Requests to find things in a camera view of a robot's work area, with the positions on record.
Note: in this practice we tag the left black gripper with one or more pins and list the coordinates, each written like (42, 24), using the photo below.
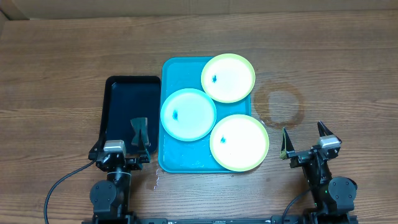
(135, 164)

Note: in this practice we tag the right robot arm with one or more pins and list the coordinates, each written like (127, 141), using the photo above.
(333, 196)

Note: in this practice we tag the light blue plate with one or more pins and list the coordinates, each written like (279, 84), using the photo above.
(188, 114)

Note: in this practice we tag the black plastic tray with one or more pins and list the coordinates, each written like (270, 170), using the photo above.
(126, 98)

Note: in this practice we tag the yellow-green plate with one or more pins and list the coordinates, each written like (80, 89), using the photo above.
(228, 78)
(239, 143)

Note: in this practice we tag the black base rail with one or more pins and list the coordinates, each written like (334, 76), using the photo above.
(275, 219)

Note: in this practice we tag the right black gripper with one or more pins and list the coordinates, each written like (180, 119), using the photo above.
(303, 156)

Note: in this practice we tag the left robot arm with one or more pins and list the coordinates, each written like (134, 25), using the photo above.
(110, 197)

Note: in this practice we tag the dark sponge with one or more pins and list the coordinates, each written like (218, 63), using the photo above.
(140, 129)

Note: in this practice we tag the teal plastic tray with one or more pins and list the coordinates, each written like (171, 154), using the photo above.
(175, 156)

